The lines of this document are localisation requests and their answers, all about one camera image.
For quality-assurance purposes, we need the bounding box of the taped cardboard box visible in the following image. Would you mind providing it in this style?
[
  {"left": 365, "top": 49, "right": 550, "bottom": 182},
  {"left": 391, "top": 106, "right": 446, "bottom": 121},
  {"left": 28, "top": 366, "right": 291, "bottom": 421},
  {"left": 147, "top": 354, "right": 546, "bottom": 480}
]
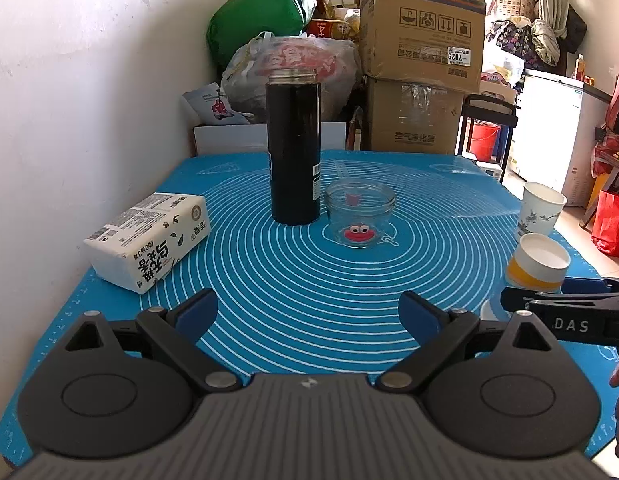
[{"left": 365, "top": 76, "right": 466, "bottom": 156}]

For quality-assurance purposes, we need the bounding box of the white tissue pack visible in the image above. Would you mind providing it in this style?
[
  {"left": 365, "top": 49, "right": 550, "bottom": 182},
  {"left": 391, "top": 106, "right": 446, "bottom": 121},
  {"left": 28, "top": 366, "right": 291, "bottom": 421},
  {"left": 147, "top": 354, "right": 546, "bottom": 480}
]
[{"left": 83, "top": 192, "right": 212, "bottom": 295}]

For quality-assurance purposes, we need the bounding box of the red carton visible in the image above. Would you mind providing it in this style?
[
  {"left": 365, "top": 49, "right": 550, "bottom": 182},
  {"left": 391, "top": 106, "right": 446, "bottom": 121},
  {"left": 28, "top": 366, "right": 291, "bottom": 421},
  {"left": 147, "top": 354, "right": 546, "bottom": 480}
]
[{"left": 308, "top": 18, "right": 348, "bottom": 41}]

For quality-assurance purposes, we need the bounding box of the clear plastic bag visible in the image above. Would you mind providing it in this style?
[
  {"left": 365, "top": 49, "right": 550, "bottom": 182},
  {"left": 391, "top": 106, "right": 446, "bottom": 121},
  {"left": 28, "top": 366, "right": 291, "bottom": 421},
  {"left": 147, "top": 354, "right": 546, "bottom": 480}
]
[{"left": 220, "top": 32, "right": 363, "bottom": 124}]

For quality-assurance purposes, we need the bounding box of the green bag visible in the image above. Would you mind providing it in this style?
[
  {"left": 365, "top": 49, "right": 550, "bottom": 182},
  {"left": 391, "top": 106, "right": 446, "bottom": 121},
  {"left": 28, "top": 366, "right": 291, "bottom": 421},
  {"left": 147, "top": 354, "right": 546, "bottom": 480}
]
[{"left": 206, "top": 0, "right": 318, "bottom": 69}]

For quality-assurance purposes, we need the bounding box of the black thermos bottle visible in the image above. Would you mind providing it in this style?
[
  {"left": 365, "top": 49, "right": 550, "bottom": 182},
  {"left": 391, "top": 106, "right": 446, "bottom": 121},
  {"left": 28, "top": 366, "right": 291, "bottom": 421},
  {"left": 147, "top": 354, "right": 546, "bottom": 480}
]
[{"left": 266, "top": 67, "right": 323, "bottom": 225}]

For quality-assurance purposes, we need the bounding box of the printed pouch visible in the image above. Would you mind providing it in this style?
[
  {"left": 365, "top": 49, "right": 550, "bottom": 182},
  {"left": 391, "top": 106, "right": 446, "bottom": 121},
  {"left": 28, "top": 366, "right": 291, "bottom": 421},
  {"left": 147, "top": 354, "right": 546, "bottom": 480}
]
[{"left": 182, "top": 82, "right": 254, "bottom": 127}]

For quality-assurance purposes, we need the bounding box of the white chest freezer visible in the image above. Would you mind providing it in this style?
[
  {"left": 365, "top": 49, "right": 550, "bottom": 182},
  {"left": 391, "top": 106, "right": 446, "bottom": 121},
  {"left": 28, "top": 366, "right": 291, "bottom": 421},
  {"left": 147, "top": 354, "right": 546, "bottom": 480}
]
[{"left": 508, "top": 68, "right": 611, "bottom": 207}]

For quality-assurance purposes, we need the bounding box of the red shopping bag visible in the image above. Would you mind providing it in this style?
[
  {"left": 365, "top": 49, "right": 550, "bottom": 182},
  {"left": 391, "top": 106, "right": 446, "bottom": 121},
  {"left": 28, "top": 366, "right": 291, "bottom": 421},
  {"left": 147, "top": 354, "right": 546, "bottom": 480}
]
[{"left": 590, "top": 189, "right": 619, "bottom": 257}]

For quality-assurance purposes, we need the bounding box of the floral cloth bag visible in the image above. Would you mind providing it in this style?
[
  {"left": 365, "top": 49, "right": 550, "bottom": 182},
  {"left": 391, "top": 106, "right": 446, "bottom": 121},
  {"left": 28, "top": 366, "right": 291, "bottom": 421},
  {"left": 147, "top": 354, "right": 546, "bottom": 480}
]
[{"left": 486, "top": 17, "right": 536, "bottom": 64}]

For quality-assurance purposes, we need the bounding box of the large cardboard box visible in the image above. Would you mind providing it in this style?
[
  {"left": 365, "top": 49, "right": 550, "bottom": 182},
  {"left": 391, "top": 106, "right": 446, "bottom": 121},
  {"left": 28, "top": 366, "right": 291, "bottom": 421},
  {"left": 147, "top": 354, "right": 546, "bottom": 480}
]
[{"left": 359, "top": 0, "right": 487, "bottom": 95}]

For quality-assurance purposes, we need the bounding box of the white and orange paper cup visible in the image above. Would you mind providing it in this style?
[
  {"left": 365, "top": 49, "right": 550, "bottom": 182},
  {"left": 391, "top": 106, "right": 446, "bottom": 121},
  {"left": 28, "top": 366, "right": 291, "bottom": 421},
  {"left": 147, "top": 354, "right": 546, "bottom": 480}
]
[{"left": 505, "top": 233, "right": 572, "bottom": 294}]

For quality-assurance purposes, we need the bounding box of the red bucket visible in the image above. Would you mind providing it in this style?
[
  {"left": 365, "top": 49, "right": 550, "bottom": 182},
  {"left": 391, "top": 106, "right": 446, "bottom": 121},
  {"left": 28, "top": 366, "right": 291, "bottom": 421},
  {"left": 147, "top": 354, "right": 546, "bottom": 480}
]
[{"left": 470, "top": 122, "right": 501, "bottom": 163}]

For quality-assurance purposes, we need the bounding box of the glass jar with red sticker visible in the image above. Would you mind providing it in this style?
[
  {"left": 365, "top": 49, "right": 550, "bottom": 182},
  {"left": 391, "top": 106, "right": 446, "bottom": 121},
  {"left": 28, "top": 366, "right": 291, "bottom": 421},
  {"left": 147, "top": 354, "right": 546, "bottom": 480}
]
[{"left": 323, "top": 181, "right": 397, "bottom": 249}]

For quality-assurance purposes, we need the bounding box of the white floral paper cup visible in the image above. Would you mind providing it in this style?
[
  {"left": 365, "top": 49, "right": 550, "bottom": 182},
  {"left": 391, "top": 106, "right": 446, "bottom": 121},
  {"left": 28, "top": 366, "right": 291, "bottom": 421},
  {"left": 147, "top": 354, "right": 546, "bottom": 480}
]
[{"left": 517, "top": 181, "right": 568, "bottom": 239}]

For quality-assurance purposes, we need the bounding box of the white box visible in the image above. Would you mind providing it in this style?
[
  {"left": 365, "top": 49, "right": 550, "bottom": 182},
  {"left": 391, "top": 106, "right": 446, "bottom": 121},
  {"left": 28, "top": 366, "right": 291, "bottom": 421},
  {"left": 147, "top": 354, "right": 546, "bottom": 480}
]
[{"left": 192, "top": 121, "right": 348, "bottom": 157}]

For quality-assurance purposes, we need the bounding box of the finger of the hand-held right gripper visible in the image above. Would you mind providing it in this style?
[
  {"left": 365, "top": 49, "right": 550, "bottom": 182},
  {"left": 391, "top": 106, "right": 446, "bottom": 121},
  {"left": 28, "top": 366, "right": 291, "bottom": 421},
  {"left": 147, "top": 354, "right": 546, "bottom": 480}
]
[
  {"left": 562, "top": 275, "right": 619, "bottom": 295},
  {"left": 500, "top": 286, "right": 557, "bottom": 312}
]

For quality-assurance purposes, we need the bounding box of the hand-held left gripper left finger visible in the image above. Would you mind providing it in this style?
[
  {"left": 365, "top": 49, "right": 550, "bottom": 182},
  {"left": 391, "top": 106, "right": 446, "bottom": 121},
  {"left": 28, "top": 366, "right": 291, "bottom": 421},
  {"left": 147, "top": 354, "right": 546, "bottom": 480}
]
[{"left": 64, "top": 288, "right": 243, "bottom": 395}]

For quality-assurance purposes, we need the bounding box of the blue silicone mat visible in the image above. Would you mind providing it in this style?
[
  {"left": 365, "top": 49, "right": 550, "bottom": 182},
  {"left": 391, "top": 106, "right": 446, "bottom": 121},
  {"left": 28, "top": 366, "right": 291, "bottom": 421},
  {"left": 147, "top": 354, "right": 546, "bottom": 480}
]
[{"left": 0, "top": 149, "right": 619, "bottom": 471}]

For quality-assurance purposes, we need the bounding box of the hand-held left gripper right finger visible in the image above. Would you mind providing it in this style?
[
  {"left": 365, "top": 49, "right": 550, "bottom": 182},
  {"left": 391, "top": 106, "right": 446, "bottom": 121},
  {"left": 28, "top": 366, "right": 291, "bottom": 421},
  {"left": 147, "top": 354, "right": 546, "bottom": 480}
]
[{"left": 377, "top": 291, "right": 557, "bottom": 395}]

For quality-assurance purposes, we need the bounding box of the black rack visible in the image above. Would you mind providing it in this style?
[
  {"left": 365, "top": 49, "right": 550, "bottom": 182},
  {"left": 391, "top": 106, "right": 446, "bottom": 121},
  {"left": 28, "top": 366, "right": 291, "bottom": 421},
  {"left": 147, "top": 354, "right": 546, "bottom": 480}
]
[{"left": 455, "top": 93, "right": 519, "bottom": 182}]

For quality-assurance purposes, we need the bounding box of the checkered bag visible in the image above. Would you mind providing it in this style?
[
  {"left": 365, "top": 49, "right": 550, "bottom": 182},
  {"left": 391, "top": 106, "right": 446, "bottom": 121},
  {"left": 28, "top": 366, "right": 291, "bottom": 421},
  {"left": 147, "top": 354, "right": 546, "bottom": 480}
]
[{"left": 486, "top": 0, "right": 539, "bottom": 24}]

